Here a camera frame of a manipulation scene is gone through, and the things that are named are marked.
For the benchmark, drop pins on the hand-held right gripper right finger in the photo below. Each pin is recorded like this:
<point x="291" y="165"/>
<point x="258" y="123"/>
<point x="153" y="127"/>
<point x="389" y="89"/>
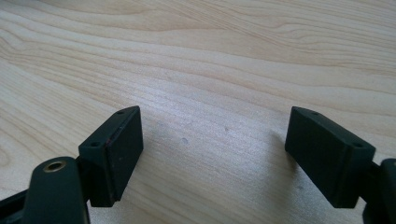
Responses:
<point x="327" y="158"/>

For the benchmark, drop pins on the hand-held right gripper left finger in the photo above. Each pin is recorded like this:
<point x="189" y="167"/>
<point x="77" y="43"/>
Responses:
<point x="116" y="161"/>

